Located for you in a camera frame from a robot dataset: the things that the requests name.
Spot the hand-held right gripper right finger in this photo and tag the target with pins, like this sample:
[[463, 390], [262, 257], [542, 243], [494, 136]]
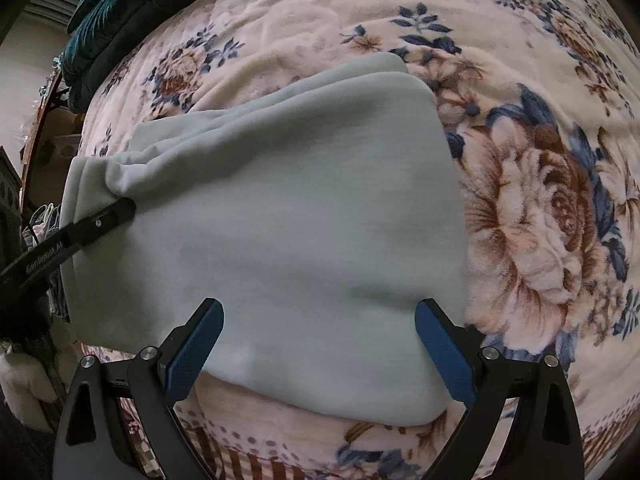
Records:
[[445, 355]]

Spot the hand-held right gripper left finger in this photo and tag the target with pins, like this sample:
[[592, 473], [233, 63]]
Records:
[[192, 355]]

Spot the orange wooden folding table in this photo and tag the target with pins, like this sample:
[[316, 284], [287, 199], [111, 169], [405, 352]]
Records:
[[31, 160]]

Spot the light green pants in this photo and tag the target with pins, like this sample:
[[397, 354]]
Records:
[[300, 210]]

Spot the white fluffy cloth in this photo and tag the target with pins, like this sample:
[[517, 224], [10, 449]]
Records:
[[25, 375]]

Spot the floral blanket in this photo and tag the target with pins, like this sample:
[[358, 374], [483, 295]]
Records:
[[525, 110]]

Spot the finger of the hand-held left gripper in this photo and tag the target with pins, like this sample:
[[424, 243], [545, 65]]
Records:
[[102, 220]]

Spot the teal folded duvet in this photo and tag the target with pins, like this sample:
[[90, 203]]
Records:
[[125, 10]]

